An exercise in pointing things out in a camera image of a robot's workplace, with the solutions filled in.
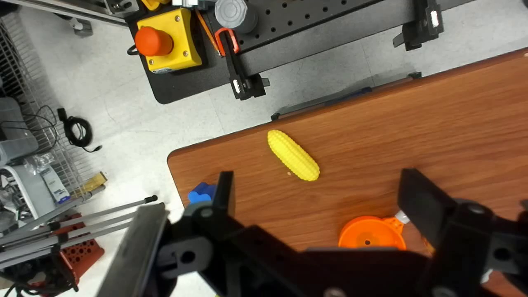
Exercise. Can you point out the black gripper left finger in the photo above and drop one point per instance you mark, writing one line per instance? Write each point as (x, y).
(138, 247)

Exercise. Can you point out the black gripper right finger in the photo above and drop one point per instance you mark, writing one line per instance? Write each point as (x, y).
(427, 203)

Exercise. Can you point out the grey tripod legs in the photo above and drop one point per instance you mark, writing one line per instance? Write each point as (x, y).
(83, 223)

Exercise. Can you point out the yellow label strip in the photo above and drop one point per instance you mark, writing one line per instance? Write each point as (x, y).
(95, 183)

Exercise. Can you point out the blue toy block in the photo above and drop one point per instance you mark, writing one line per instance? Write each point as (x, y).
(201, 194)

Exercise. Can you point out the white electronic device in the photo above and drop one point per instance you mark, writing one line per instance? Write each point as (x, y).
(27, 190)

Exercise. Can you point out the yellow toy corn cob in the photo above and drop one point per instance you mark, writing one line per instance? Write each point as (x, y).
(295, 155)

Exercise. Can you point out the grey box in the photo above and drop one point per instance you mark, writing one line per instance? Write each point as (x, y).
(14, 132)

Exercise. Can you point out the yellow emergency stop button box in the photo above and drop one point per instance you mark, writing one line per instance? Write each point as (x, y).
(176, 33)

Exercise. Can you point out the grey round knob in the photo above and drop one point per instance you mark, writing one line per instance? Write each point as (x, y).
(232, 11)

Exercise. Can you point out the red perforated bracket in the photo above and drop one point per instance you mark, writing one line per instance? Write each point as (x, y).
(83, 256)

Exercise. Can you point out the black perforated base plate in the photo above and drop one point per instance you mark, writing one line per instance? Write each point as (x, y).
(308, 26)

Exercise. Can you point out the small grey metal bracket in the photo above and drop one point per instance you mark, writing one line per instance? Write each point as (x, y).
(82, 26)

